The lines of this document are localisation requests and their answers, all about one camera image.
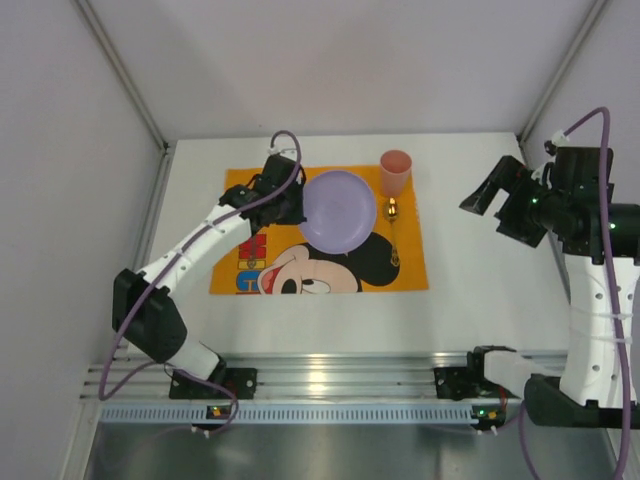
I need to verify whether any orange Mickey Mouse placemat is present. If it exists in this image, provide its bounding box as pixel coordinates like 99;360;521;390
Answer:
208;165;429;295

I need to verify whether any lilac plate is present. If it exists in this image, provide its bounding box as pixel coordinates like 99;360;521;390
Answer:
299;170;377;254

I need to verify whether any gold spoon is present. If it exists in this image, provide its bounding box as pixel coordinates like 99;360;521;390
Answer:
383;197;401;267

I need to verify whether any red cup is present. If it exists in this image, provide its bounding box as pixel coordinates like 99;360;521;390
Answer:
379;150;412;197

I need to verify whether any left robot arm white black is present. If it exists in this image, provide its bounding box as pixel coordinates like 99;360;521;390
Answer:
112;154;306;383

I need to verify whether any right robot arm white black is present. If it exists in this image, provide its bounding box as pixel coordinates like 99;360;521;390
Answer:
460;147;639;429

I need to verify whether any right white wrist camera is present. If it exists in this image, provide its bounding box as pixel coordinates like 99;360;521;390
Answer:
531;130;570;189

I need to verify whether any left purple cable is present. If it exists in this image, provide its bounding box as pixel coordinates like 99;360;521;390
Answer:
98;130;302;435

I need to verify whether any purple cable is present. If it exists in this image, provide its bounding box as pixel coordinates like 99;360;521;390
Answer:
492;107;631;480
98;130;302;435

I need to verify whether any aluminium rail frame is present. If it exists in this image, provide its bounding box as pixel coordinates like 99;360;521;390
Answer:
79;319;621;404

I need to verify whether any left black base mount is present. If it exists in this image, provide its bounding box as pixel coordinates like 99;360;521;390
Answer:
169;368;258;400

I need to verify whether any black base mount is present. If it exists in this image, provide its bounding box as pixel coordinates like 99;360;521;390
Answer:
433;366;526;401
169;368;258;400

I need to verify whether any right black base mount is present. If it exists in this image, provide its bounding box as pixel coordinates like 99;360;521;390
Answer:
433;366;526;401

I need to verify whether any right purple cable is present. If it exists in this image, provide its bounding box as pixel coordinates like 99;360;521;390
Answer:
492;107;631;480

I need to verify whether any perforated cable duct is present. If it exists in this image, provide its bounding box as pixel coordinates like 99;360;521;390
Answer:
100;403;479;425

